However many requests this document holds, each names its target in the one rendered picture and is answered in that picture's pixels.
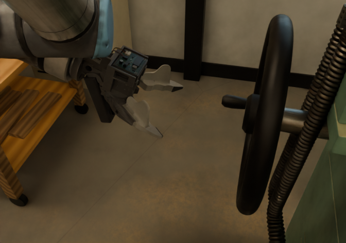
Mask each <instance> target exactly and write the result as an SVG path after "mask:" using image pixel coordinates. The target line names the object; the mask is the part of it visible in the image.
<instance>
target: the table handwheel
mask: <svg viewBox="0 0 346 243"><path fill-rule="evenodd" d="M292 51H293V24H292V21H291V19H290V17H288V16H287V15H284V14H278V15H276V16H274V17H273V18H272V19H271V21H270V23H269V26H268V29H267V33H266V37H265V41H264V46H263V50H262V55H261V60H260V63H259V68H258V72H257V78H256V83H255V88H254V93H253V94H251V95H250V96H248V98H247V102H246V108H245V113H244V119H243V125H242V129H243V131H244V132H245V133H246V137H245V143H244V149H243V155H242V159H241V166H240V172H239V179H238V186H237V195H236V207H237V209H238V211H239V212H240V213H242V214H243V215H252V214H254V213H255V212H256V211H257V210H258V208H259V206H260V204H261V202H262V199H263V197H264V194H265V191H266V188H267V185H268V181H269V178H270V174H271V170H272V166H273V162H274V158H275V153H276V149H277V146H278V141H279V136H280V131H282V132H287V133H293V134H298V135H299V133H301V131H302V130H303V129H302V127H303V126H304V122H305V118H306V117H307V114H308V111H304V110H298V109H292V108H286V107H285V103H286V98H287V91H288V85H289V77H290V70H291V62H292ZM317 138H320V139H324V140H329V135H328V126H327V119H325V122H324V123H323V126H322V129H321V130H320V133H319V134H318V137H317Z"/></svg>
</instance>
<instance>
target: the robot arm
mask: <svg viewBox="0 0 346 243"><path fill-rule="evenodd" d="M113 36H114V21H113V7H112V2H111V0H0V58H4V59H18V60H21V61H23V62H25V63H28V64H30V65H32V66H34V67H36V68H38V69H40V70H43V71H45V72H47V73H49V74H51V75H53V76H55V77H57V78H60V79H62V80H64V81H67V82H68V81H71V80H72V79H75V80H77V81H80V80H82V79H83V77H84V76H85V75H86V76H85V78H84V81H85V83H86V86H87V88H88V90H89V94H90V96H91V99H92V101H93V104H94V106H95V109H96V111H97V114H98V116H99V119H100V121H101V122H102V123H111V122H112V120H113V118H114V116H115V115H117V116H118V117H119V118H121V119H122V120H124V121H125V122H126V123H128V124H129V125H131V126H134V127H136V128H137V129H139V130H141V131H143V132H145V133H147V134H150V135H152V136H154V137H157V138H162V137H163V135H162V134H161V133H160V131H159V130H158V129H157V128H156V127H154V126H153V125H152V124H151V123H150V122H149V118H150V107H149V104H148V103H147V102H146V101H145V100H142V101H141V102H137V101H136V100H135V99H134V98H133V94H137V93H138V92H139V87H138V86H137V85H139V86H140V87H141V88H142V89H143V90H145V91H152V90H160V91H171V92H175V91H178V90H181V89H183V86H182V85H180V84H178V83H176V82H174V81H172V80H170V71H171V68H170V66H169V65H162V66H160V67H159V68H158V69H157V70H156V71H155V72H145V70H146V67H147V65H146V64H147V62H148V56H145V55H143V54H141V53H139V52H137V51H135V50H133V49H130V48H128V47H126V46H124V45H123V46H122V47H121V48H117V47H116V48H114V49H117V50H114V49H113V50H112V47H113ZM113 51H115V53H113Z"/></svg>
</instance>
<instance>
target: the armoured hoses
mask: <svg viewBox="0 0 346 243"><path fill-rule="evenodd" d="M336 23H337V24H336V28H335V29H334V33H333V34H332V38H330V42H329V43H328V47H327V48H326V51H325V52H324V56H323V57H322V60H321V61H320V62H321V64H319V68H318V69H317V72H316V73H315V76H314V79H313V81H312V84H311V85H310V88H309V91H308V92H307V95H306V98H305V99H304V102H303V105H302V106H301V109H300V110H304V111H308V114H307V117H306V118H305V122H304V126H303V127H302V129H303V130H302V131H301V133H299V135H298V134H293V133H291V134H289V137H288V140H287V142H286V145H285V147H284V150H283V151H282V153H281V156H280V158H279V161H278V163H277V166H276V168H275V171H274V173H273V175H272V178H271V180H270V183H269V186H268V188H269V189H268V196H269V197H268V200H269V202H268V203H269V204H268V208H267V213H266V214H267V217H266V218H267V223H268V225H267V227H268V230H267V231H268V232H269V233H268V235H269V237H268V238H269V240H270V241H269V243H286V242H285V241H286V239H285V235H284V234H285V231H284V229H285V228H284V227H283V226H284V224H283V222H284V220H283V216H282V215H283V212H282V210H283V207H284V205H285V203H286V201H287V198H288V196H289V195H290V193H291V191H292V188H293V186H294V184H295V183H296V180H297V179H298V178H297V177H298V176H299V174H300V172H301V169H302V168H303V166H304V163H305V162H306V160H307V157H308V156H309V155H308V154H309V153H310V151H311V150H312V147H313V144H314V143H315V140H316V139H317V137H318V134H319V133H320V130H321V129H322V126H323V123H324V122H325V119H327V117H326V116H327V115H328V112H329V111H330V108H331V105H332V104H333V101H334V100H335V96H336V93H337V92H338V88H339V87H340V84H341V82H342V79H343V76H344V74H345V70H346V4H344V5H343V7H342V10H341V12H340V15H339V17H338V19H337V22H336Z"/></svg>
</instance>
